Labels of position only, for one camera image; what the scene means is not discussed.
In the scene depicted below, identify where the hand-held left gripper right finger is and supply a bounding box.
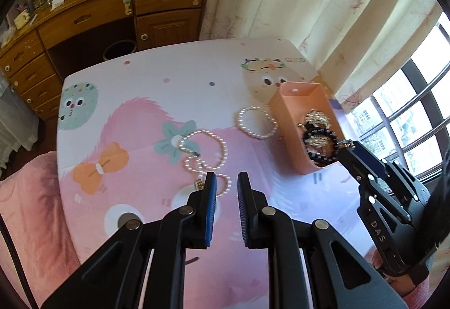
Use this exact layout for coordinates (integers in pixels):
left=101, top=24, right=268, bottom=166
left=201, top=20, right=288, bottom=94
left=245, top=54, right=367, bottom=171
left=237, top=172, right=410, bottom=309

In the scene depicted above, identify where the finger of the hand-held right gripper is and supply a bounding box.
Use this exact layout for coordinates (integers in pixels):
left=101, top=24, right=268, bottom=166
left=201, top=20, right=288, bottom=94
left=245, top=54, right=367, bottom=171
left=353, top=141, right=430, bottom=204
left=339, top=148, right=388, bottom=201

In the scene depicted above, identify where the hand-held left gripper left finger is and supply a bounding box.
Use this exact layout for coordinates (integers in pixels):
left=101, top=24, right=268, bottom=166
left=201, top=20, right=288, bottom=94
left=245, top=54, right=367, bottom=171
left=40, top=172, right=217, bottom=309

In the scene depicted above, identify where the black bead bracelet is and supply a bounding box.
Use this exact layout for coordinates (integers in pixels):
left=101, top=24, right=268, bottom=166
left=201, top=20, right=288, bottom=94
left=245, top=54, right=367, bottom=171
left=302, top=127, right=340, bottom=166

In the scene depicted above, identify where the rhinestone leaf brooch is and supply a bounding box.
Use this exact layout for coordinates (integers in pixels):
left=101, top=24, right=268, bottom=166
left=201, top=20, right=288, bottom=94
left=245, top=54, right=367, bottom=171
left=306, top=135, right=329, bottom=148

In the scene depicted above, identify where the gold chain jewellery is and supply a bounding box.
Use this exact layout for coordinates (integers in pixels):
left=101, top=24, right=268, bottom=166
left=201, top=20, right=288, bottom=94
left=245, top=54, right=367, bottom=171
left=304, top=111, right=332, bottom=128

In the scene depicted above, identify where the long pearl necklace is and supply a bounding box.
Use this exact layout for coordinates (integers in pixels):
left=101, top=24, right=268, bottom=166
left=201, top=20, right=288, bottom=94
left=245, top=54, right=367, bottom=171
left=179, top=130, right=233, bottom=198

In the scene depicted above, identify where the pink plastic box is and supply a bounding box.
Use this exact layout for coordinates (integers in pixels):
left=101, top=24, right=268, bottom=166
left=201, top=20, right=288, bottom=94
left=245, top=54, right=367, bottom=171
left=269, top=81, right=347, bottom=175

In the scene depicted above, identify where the window with metal bars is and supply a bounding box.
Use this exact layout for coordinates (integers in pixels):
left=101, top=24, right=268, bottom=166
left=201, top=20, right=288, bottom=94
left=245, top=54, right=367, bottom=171
left=345, top=10, right=450, bottom=186

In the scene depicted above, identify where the cartoon printed tablecloth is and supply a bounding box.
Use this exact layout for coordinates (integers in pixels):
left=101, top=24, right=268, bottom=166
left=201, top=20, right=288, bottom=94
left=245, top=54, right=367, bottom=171
left=56, top=37, right=387, bottom=309

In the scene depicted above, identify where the pink fleece blanket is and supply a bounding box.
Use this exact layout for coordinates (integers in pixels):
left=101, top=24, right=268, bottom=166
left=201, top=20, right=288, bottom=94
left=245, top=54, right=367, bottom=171
left=0, top=151, right=85, bottom=309

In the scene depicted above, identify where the dark waste bin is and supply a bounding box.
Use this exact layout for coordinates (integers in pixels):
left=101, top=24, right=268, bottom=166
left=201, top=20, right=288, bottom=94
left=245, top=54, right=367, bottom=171
left=103, top=40, right=137, bottom=62

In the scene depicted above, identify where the white lace cover cloth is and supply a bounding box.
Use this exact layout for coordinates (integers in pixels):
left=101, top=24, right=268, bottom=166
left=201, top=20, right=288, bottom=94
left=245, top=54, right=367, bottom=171
left=0, top=84, right=39, bottom=169

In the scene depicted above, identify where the wooden desk with drawers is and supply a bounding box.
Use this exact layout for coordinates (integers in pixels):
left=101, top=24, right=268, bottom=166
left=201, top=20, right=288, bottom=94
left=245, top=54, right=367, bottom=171
left=0, top=0, right=210, bottom=120

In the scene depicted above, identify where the white pearl bracelet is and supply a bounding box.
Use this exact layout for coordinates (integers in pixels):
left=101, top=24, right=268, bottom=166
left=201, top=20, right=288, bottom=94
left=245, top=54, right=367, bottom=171
left=235, top=106, right=278, bottom=140

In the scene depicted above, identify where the black cable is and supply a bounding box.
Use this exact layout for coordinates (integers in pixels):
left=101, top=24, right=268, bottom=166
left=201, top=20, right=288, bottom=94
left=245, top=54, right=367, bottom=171
left=0, top=218, right=39, bottom=309

